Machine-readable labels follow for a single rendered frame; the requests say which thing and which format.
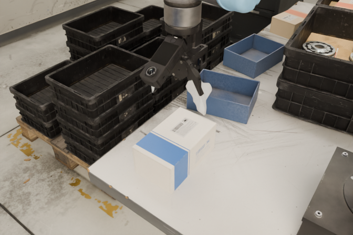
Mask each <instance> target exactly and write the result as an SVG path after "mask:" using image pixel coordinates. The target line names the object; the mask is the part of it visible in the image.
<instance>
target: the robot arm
mask: <svg viewBox="0 0 353 235"><path fill-rule="evenodd" d="M163 1H164V21H165V30H166V31H167V32H168V33H170V34H172V36H171V35H167V37H166V38H165V40H164V41H163V42H162V44H161V45H160V47H159V48H158V50H157V51H156V52H155V54H154V55H153V56H152V58H151V59H150V61H149V62H148V63H147V65H146V66H145V68H144V69H143V70H142V72H141V73H140V78H141V79H142V80H143V82H144V83H145V84H148V85H150V86H151V89H152V93H155V92H156V90H157V89H158V88H160V87H161V86H162V85H163V83H164V82H165V80H166V78H167V77H168V76H170V75H172V76H174V77H177V78H179V80H180V81H181V80H182V79H184V78H185V77H187V79H188V82H187V84H186V89H187V91H188V92H189V93H190V94H191V96H192V98H193V102H194V103H195V105H196V108H197V111H198V112H200V113H201V114H202V115H206V100H207V98H208V96H209V95H210V93H211V91H212V87H211V85H210V84H209V83H203V82H202V81H201V76H200V74H199V72H198V69H199V64H201V65H200V70H202V69H204V68H205V67H206V65H207V50H208V46H207V45H204V44H202V26H203V19H202V18H201V10H202V1H203V2H206V3H209V4H212V5H216V6H219V7H221V8H223V9H225V10H229V11H236V12H240V13H248V12H250V11H252V10H253V9H254V8H255V5H258V3H259V2H260V0H163ZM201 47H203V48H202V49H201ZM203 54H205V63H203V64H202V62H203Z"/></svg>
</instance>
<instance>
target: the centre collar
mask: <svg viewBox="0 0 353 235"><path fill-rule="evenodd" d="M315 46H321V47H323V48H316V47H315ZM311 47H312V48H313V49H314V50H318V51H325V50H327V46H326V45H324V44H321V43H314V44H312V45H311Z"/></svg>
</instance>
